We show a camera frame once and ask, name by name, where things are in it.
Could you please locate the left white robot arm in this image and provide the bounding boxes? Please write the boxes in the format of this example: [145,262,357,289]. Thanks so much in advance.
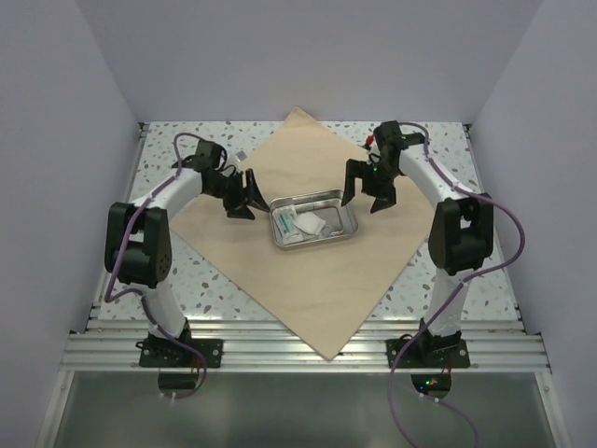
[104,132,270,367]

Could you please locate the green white packet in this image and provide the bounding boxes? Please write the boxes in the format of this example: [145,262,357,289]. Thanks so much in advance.
[272,205,297,232]

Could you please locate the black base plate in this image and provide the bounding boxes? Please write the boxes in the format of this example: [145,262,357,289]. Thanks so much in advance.
[135,336,224,369]
[397,331,471,369]

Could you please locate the small steel scissors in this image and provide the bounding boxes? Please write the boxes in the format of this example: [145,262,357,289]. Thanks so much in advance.
[321,225,344,238]

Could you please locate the clear plastic packet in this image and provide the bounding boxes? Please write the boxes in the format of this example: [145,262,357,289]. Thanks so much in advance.
[281,223,304,245]

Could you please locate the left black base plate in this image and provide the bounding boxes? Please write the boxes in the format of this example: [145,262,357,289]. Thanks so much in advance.
[135,336,224,369]

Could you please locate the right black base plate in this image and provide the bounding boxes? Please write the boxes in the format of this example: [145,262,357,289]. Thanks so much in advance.
[397,331,471,369]

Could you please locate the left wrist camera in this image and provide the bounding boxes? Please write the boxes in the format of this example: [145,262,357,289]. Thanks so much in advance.
[223,150,247,176]

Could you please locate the stainless steel tray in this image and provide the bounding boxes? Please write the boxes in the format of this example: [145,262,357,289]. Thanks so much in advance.
[270,189,358,250]

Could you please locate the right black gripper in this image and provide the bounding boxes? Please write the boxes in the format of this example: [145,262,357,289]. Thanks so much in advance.
[342,159,402,215]

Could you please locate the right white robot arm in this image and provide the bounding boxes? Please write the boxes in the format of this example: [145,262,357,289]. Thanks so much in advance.
[341,120,493,367]

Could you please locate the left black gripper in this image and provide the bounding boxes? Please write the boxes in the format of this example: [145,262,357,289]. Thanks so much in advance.
[205,169,269,220]

